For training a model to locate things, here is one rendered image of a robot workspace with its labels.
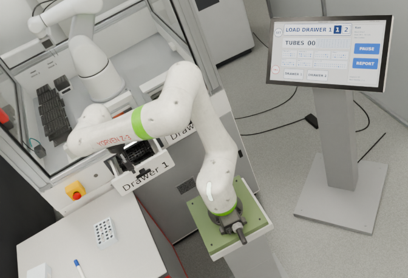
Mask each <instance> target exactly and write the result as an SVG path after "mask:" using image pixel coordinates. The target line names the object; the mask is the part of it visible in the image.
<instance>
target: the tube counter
mask: <svg viewBox="0 0 408 278"><path fill-rule="evenodd" d="M350 40H351V38H307V48H318V49H350Z"/></svg>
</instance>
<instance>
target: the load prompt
mask: <svg viewBox="0 0 408 278"><path fill-rule="evenodd" d="M351 34H352V23H334V24H284V34H283V36H351Z"/></svg>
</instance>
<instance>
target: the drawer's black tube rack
mask: <svg viewBox="0 0 408 278"><path fill-rule="evenodd" d="M149 147H151V145H150V144H149V142H148V140H143V141H141V142H140V143H138V144H136V145H135V146H133V147H131V148H129V149H128V150H126V154H127V155H128V157H129V159H130V158H132V157H134V156H136V155H137V154H139V153H141V152H143V151H144V150H146V149H148V148H149ZM154 154H155V153H154V151H153V150H151V151H149V152H147V153H146V154H144V155H142V156H141V157H139V158H137V159H135V160H134V161H133V162H134V163H133V165H134V166H135V165H137V164H140V163H141V162H142V161H144V160H145V159H147V158H149V157H151V156H154ZM116 159H117V161H118V164H119V165H120V164H122V162H121V160H120V159H119V158H118V157H117V156H116ZM121 169H122V171H123V172H125V171H128V170H127V168H126V166H123V167H122V168H121Z"/></svg>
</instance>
